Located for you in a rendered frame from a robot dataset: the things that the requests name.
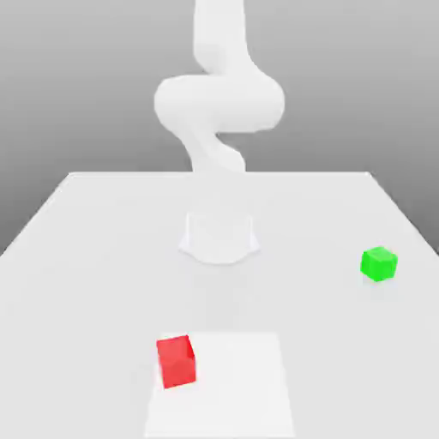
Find small red cube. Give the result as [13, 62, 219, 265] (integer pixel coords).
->
[155, 334, 197, 390]

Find small green cube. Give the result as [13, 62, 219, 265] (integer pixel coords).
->
[359, 245, 400, 283]

